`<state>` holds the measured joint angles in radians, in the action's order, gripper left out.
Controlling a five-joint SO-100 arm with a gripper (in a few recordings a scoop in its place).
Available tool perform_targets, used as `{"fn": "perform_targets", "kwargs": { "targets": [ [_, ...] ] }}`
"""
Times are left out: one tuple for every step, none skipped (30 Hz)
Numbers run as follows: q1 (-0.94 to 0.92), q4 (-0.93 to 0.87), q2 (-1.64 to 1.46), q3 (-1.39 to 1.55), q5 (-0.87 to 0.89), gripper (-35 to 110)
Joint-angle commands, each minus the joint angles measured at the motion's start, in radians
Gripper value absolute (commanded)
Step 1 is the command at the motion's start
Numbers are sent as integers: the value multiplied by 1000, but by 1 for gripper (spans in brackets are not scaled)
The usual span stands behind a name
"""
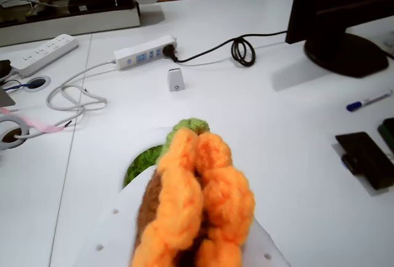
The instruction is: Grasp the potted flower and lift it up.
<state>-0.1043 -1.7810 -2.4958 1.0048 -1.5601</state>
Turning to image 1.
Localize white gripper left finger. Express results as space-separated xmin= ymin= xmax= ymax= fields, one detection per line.
xmin=76 ymin=171 xmax=158 ymax=267

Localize plain white power strip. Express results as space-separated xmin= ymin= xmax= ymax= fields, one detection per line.
xmin=14 ymin=33 xmax=80 ymax=79

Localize white tape roll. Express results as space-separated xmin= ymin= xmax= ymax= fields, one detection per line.
xmin=0 ymin=114 xmax=31 ymax=151

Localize white power strip blue sockets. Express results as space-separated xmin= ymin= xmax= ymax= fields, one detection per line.
xmin=113 ymin=35 xmax=179 ymax=71

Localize small black adapter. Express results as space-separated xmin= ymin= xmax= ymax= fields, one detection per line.
xmin=0 ymin=59 xmax=13 ymax=79

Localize flat black device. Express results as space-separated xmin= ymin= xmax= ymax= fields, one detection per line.
xmin=334 ymin=131 xmax=394 ymax=191

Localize grey panel stand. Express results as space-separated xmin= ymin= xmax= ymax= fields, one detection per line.
xmin=0 ymin=87 xmax=16 ymax=108

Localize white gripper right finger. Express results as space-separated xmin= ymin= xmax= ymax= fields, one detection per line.
xmin=243 ymin=220 xmax=292 ymax=267

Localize black computer monitor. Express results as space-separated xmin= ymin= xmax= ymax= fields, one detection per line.
xmin=285 ymin=0 xmax=394 ymax=79

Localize dark green object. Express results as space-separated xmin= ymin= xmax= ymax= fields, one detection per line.
xmin=377 ymin=118 xmax=394 ymax=154

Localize black plug with coiled cable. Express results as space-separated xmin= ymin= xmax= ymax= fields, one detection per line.
xmin=162 ymin=30 xmax=289 ymax=67

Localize pink ribbon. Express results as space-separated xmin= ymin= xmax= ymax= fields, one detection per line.
xmin=0 ymin=106 xmax=67 ymax=134

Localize beige cable tray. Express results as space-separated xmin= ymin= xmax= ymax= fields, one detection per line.
xmin=0 ymin=0 xmax=142 ymax=48

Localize crochet sunflower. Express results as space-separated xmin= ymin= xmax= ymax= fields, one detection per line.
xmin=118 ymin=118 xmax=256 ymax=267

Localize blue capped whiteboard marker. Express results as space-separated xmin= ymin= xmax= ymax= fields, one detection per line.
xmin=346 ymin=89 xmax=394 ymax=113

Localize small white adapter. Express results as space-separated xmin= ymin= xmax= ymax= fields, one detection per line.
xmin=167 ymin=68 xmax=187 ymax=92

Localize blue thin cable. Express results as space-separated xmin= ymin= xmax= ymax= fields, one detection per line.
xmin=2 ymin=81 xmax=35 ymax=92

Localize white power strip cable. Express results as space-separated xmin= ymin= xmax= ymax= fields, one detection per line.
xmin=45 ymin=59 xmax=118 ymax=128

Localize round desk cable grommet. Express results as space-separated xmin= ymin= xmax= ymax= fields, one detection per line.
xmin=23 ymin=75 xmax=52 ymax=94

